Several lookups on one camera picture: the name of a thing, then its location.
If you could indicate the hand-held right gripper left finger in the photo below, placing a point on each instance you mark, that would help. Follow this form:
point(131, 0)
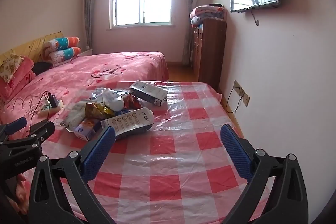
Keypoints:
point(98, 153)

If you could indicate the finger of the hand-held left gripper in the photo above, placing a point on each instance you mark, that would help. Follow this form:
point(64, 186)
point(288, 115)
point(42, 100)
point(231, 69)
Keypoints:
point(43, 129)
point(15, 125)

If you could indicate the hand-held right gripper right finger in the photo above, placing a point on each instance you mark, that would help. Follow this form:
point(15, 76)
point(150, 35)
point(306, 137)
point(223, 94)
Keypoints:
point(236, 150)

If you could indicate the blue orange snack packet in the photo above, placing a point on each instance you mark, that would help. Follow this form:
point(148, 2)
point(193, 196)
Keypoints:
point(85, 129)

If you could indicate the yellow noodle packet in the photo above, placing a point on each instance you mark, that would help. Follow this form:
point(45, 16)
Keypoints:
point(97, 109)

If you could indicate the white plastic drink bottle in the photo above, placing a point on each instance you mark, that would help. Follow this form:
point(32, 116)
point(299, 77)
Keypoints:
point(113, 100)

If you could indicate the white power strip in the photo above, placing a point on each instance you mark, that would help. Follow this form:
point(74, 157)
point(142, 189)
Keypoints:
point(50, 109)

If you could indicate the black charger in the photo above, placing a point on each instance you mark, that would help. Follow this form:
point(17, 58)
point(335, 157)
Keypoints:
point(53, 102)

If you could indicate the silver grey foil packet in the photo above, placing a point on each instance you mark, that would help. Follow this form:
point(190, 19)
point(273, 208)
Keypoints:
point(73, 113)

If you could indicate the folded pink blanket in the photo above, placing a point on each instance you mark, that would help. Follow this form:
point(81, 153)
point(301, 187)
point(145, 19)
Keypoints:
point(18, 82)

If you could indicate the floral pillow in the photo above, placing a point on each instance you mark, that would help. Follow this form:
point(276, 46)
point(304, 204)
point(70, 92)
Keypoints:
point(11, 66)

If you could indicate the red snack wrapper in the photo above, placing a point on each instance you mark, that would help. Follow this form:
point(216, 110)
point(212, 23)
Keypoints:
point(131, 102)

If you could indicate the black cloth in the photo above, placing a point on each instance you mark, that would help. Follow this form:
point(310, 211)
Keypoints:
point(42, 67)

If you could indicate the red white checkered tablecloth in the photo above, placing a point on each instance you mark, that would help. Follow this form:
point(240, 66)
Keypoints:
point(170, 161)

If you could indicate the yellow wooden headboard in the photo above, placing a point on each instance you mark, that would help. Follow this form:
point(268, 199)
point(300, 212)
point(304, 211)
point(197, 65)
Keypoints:
point(26, 48)

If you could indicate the bed with pink cover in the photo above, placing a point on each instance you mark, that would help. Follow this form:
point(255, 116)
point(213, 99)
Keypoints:
point(105, 74)

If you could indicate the white dark milk carton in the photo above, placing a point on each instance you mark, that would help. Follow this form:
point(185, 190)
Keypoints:
point(149, 92)

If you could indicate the small white nightstand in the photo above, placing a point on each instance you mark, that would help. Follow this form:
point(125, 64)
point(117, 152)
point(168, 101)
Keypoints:
point(86, 51)

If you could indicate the brown wooden cabinet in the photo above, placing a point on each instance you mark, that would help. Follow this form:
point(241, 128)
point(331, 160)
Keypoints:
point(210, 50)

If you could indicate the grey patterned curtain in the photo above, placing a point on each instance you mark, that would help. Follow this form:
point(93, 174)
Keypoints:
point(89, 11)
point(190, 8)

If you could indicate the folded grey quilt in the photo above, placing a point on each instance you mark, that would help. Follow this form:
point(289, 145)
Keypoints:
point(202, 20)

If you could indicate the folded pink quilt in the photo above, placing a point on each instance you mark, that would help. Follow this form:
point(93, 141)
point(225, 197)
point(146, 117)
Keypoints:
point(206, 11)

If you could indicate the wall socket plate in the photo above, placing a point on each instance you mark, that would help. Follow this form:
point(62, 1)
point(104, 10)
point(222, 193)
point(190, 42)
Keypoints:
point(241, 92)

